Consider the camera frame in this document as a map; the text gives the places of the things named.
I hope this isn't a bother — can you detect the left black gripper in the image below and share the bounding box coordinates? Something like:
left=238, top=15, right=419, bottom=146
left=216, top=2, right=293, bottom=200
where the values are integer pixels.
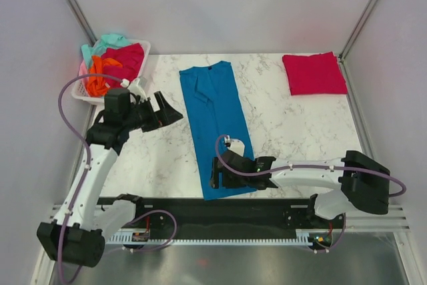
left=123, top=91, right=182, bottom=132

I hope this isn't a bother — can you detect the blue t shirt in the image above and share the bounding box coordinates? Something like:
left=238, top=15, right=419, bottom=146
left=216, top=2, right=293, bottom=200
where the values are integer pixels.
left=179, top=61, right=255, bottom=200

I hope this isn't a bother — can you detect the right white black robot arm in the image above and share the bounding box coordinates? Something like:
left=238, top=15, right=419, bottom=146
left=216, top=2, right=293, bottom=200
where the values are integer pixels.
left=209, top=150, right=390, bottom=228

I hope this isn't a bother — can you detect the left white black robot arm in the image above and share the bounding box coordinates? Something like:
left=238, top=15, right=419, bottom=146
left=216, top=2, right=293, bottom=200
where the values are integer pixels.
left=37, top=88, right=183, bottom=268

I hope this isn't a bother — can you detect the crumpled magenta t shirt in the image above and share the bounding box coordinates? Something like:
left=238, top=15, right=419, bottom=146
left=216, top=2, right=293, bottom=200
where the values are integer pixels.
left=101, top=43, right=145, bottom=82

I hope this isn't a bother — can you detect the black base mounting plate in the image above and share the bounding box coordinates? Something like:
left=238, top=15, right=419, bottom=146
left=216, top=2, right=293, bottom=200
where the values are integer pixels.
left=134, top=198, right=344, bottom=239

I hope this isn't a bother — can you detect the orange t shirt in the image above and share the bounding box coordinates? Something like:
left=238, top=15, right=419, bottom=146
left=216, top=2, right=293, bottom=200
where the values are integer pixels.
left=85, top=55, right=122, bottom=97

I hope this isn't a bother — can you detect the white plastic laundry basket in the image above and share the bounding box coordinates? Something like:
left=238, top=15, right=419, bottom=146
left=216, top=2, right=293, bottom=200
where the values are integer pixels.
left=71, top=34, right=151, bottom=105

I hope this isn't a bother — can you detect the pink t shirt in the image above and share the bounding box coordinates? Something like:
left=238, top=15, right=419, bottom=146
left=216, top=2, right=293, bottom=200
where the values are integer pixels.
left=78, top=60, right=88, bottom=86

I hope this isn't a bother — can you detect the mint green t shirt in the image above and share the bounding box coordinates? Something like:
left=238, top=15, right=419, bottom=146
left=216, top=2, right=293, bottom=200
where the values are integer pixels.
left=81, top=33, right=132, bottom=69

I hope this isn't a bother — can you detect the folded red t shirt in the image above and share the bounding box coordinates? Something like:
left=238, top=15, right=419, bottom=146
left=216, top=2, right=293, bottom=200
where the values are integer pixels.
left=282, top=51, right=348, bottom=96

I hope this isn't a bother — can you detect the white slotted cable duct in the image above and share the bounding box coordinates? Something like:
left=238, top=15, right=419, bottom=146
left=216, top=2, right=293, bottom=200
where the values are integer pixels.
left=106, top=230, right=313, bottom=246

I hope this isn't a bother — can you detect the left aluminium frame post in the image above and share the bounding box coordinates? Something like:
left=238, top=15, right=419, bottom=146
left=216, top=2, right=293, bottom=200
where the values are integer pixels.
left=66, top=0, right=97, bottom=45

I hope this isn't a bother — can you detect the aluminium frame post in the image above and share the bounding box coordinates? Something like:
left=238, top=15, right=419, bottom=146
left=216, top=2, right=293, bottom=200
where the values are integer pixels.
left=66, top=0, right=97, bottom=45
left=338, top=0, right=380, bottom=61

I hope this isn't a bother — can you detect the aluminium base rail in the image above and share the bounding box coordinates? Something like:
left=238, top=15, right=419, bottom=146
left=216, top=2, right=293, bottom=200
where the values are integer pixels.
left=68, top=199, right=408, bottom=231

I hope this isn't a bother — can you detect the right aluminium frame post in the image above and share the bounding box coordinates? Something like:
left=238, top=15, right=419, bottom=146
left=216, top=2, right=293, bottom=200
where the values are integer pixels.
left=338, top=0, right=380, bottom=61

